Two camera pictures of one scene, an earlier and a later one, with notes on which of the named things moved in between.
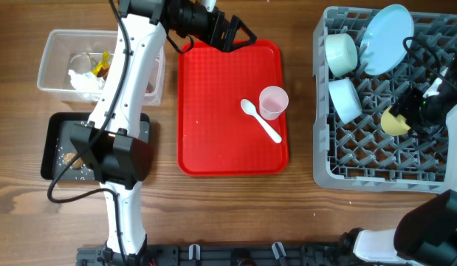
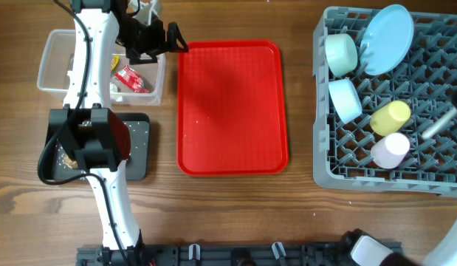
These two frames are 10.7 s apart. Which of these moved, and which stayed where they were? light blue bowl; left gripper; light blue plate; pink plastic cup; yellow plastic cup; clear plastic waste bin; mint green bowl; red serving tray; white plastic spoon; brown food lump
Moved: pink plastic cup; left gripper; white plastic spoon; yellow plastic cup
Stayed: light blue bowl; mint green bowl; red serving tray; light blue plate; clear plastic waste bin; brown food lump
